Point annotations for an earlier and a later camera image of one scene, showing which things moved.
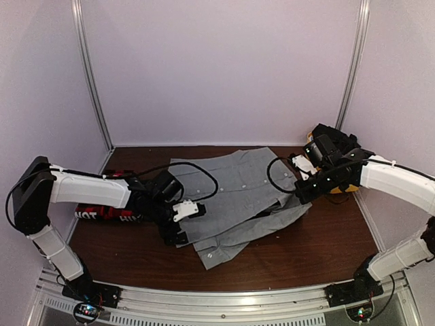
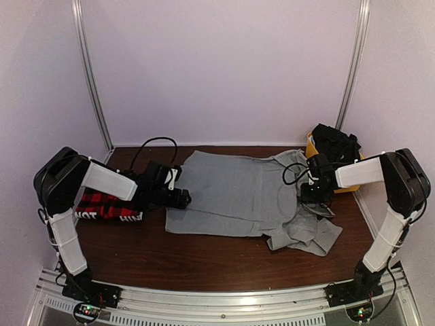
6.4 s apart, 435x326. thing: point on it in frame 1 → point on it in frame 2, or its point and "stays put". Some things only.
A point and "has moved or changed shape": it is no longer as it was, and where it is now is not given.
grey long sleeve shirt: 246,195 has moved or changed shape
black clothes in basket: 340,140 stays put
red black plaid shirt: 96,212 stays put
